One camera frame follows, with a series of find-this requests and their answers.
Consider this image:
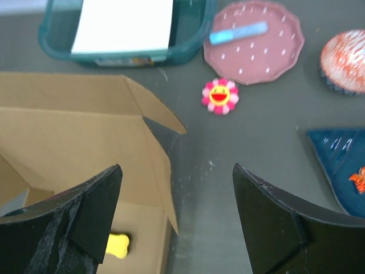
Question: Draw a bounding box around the teal plastic bin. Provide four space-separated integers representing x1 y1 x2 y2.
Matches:
38 1 216 67

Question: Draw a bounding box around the yellow bone toy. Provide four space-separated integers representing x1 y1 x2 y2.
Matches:
106 233 130 259

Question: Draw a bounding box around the brown cardboard box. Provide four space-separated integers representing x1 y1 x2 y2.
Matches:
1 72 186 273

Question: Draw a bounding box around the red patterned bowl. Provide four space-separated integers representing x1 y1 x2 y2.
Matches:
319 29 364 95

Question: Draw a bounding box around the dark blue leaf dish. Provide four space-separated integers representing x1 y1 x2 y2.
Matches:
307 128 364 218

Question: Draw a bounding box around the pink smiling flower toy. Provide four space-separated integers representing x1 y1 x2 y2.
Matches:
201 78 240 115

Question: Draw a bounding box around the pink dotted plate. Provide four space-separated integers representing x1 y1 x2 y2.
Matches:
204 1 305 85

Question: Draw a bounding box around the light blue marker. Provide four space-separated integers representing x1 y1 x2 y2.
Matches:
209 21 269 46

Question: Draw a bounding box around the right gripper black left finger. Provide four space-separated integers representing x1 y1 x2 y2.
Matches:
1 164 123 274

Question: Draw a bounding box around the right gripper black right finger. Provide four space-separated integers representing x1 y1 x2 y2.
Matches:
233 164 364 273

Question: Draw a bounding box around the small orange toy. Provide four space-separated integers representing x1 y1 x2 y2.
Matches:
349 167 365 194

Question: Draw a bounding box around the white paper sheet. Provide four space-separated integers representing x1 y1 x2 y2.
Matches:
71 0 173 54

